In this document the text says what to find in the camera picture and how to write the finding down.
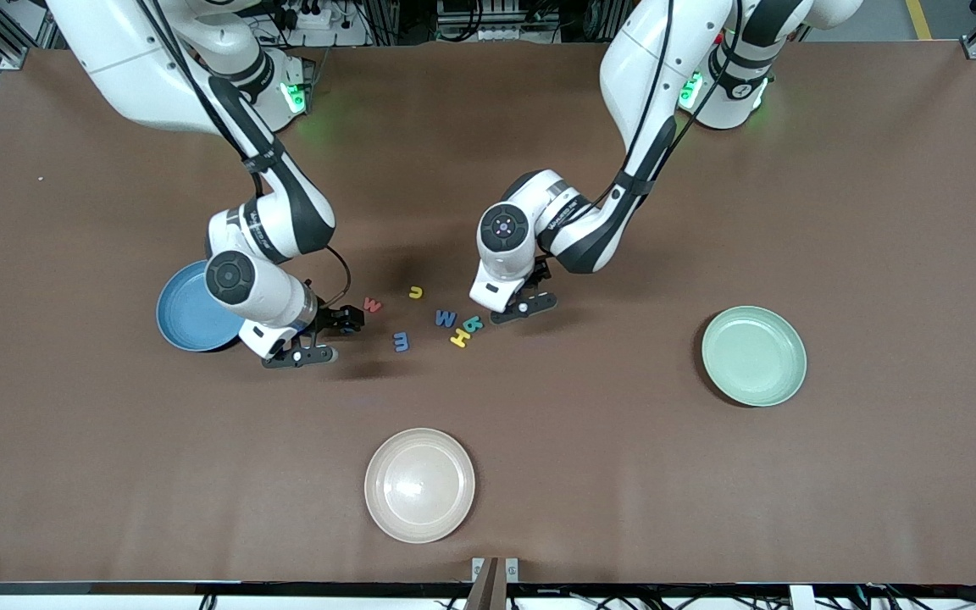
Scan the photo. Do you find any blue plate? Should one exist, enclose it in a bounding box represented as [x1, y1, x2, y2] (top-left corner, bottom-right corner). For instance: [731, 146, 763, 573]
[156, 260, 245, 352]

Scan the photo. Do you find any beige plate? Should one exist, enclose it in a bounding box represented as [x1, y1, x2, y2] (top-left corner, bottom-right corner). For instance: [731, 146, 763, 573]
[364, 428, 476, 544]

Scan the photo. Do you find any pale green plate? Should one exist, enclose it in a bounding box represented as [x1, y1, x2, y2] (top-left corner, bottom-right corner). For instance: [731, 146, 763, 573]
[701, 306, 807, 408]

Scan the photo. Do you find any grey electronics rack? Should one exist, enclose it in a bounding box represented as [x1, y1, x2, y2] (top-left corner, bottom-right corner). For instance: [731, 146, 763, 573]
[437, 0, 540, 43]

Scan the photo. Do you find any white power strip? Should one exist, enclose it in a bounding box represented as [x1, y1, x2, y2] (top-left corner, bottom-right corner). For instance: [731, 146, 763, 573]
[272, 0, 345, 31]

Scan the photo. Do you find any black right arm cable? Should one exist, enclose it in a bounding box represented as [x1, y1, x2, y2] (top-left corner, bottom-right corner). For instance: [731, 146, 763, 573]
[136, 0, 355, 313]

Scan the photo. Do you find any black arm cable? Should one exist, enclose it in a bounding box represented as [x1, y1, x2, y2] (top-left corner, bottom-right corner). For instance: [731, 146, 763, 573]
[136, 0, 355, 313]
[619, 0, 745, 208]

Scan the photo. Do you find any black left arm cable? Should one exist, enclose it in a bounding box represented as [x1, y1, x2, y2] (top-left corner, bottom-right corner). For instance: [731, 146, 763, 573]
[619, 0, 745, 208]

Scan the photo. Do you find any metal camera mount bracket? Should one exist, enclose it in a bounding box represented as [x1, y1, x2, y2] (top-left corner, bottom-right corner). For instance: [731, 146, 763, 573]
[471, 557, 519, 610]

